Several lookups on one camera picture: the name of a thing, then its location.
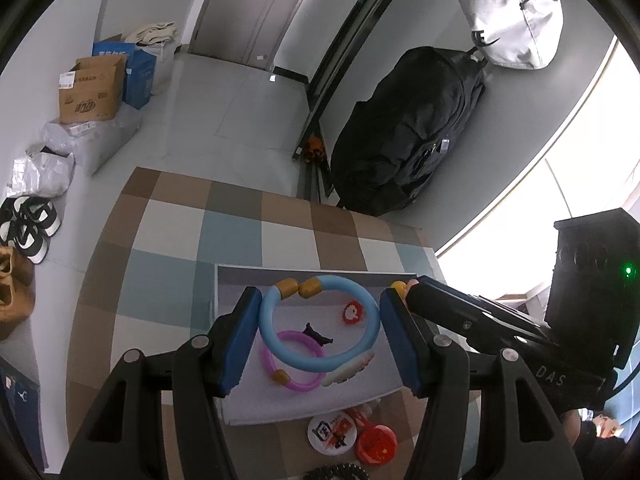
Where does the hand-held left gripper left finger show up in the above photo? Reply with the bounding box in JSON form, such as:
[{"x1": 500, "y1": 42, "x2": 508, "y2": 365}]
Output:
[{"x1": 60, "y1": 286, "x2": 263, "y2": 480}]

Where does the grey door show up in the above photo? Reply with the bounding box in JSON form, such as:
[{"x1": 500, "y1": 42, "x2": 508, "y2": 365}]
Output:
[{"x1": 187, "y1": 0, "x2": 331, "y2": 71}]

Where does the black backpack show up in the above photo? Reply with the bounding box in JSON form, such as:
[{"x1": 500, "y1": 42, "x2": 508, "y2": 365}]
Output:
[{"x1": 330, "y1": 46, "x2": 487, "y2": 217}]

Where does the white wing hair clip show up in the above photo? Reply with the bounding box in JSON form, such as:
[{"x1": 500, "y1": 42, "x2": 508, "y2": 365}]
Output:
[{"x1": 321, "y1": 351, "x2": 376, "y2": 387}]

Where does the black door frame rail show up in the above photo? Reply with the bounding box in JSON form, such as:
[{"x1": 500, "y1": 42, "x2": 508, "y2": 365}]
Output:
[{"x1": 292, "y1": 0, "x2": 416, "y2": 206}]

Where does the red round badge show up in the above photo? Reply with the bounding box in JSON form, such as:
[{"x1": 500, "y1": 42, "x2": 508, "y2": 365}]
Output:
[{"x1": 356, "y1": 424, "x2": 398, "y2": 463}]

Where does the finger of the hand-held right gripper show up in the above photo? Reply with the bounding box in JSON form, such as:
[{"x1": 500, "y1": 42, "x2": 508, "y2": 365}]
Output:
[
  {"x1": 415, "y1": 276, "x2": 551, "y2": 341},
  {"x1": 406, "y1": 285, "x2": 551, "y2": 356}
]

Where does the blue cardboard box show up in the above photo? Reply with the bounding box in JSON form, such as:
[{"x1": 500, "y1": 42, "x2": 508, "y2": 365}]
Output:
[{"x1": 92, "y1": 41, "x2": 157, "y2": 111}]

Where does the white round badge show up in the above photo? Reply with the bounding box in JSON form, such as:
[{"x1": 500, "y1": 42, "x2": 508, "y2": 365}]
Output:
[{"x1": 307, "y1": 411, "x2": 361, "y2": 453}]

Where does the blue ring bracelet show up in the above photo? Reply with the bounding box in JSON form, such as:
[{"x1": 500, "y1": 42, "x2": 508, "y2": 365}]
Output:
[{"x1": 258, "y1": 275, "x2": 381, "y2": 372}]

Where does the grey cardboard box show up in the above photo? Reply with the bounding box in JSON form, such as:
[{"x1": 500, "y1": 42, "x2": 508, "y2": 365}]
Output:
[{"x1": 214, "y1": 262, "x2": 431, "y2": 427}]

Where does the black and white sneaker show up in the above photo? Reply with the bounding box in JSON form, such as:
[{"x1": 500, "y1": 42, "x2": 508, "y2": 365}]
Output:
[
  {"x1": 15, "y1": 196, "x2": 62, "y2": 238},
  {"x1": 0, "y1": 199, "x2": 51, "y2": 263}
]

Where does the dark blue shoe box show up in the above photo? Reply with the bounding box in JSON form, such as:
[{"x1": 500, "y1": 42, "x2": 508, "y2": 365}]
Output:
[{"x1": 0, "y1": 355, "x2": 48, "y2": 471}]

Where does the small black charm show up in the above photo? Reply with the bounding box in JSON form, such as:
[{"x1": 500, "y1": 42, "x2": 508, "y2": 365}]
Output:
[{"x1": 301, "y1": 322, "x2": 335, "y2": 348}]

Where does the white drawstring bag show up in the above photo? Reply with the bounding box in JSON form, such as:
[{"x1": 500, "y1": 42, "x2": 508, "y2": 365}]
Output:
[{"x1": 450, "y1": 0, "x2": 565, "y2": 70}]

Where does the black beaded bracelet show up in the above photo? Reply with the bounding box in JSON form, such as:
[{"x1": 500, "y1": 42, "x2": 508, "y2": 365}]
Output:
[{"x1": 302, "y1": 464, "x2": 371, "y2": 480}]

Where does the brown cardboard box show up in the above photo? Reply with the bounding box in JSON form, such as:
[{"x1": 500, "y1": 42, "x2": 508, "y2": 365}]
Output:
[{"x1": 59, "y1": 54, "x2": 128, "y2": 125}]

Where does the pink plastic bracelet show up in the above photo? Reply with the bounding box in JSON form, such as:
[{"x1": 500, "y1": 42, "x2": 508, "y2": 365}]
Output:
[{"x1": 261, "y1": 330, "x2": 328, "y2": 392}]

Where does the large grey plastic bag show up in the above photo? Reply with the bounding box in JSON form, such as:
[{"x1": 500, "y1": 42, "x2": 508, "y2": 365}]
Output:
[{"x1": 42, "y1": 105, "x2": 143, "y2": 177}]

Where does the pink red hair clip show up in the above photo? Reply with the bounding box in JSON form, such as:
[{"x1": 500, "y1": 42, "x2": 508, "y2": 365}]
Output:
[{"x1": 349, "y1": 402, "x2": 383, "y2": 427}]

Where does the crumpled white plastic bag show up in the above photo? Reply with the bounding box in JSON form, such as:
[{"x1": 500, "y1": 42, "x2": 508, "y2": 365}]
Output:
[{"x1": 7, "y1": 142, "x2": 76, "y2": 198}]

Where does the cream folded cloth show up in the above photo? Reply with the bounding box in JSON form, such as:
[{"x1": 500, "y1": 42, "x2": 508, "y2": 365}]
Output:
[{"x1": 125, "y1": 21, "x2": 180, "y2": 50}]

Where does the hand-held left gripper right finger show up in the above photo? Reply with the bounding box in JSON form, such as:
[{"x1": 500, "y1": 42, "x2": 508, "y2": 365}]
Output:
[{"x1": 379, "y1": 287, "x2": 586, "y2": 480}]

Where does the window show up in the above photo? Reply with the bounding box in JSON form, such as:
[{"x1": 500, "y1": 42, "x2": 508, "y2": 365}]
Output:
[{"x1": 435, "y1": 35, "x2": 640, "y2": 311}]

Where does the orange toy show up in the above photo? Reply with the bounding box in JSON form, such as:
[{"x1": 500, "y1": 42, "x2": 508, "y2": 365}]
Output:
[{"x1": 300, "y1": 136, "x2": 328, "y2": 163}]

